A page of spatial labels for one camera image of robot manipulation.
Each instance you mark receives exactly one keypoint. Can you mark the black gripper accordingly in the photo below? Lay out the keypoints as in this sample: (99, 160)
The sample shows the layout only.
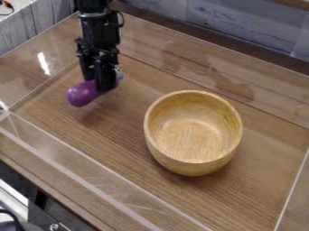
(100, 27)

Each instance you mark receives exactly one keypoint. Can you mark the purple toy eggplant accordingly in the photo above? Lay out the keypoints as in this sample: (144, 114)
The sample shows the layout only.
(83, 93)

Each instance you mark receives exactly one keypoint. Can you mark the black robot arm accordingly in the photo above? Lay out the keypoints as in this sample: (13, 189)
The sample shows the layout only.
(90, 6)

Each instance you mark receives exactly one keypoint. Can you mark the wooden bowl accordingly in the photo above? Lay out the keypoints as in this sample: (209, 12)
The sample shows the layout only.
(193, 131)

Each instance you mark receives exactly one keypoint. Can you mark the white cabinet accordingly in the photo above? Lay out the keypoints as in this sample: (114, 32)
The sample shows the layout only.
(27, 17)

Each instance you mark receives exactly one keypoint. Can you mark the clear acrylic tray enclosure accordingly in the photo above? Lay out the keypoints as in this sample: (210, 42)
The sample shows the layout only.
(84, 154)

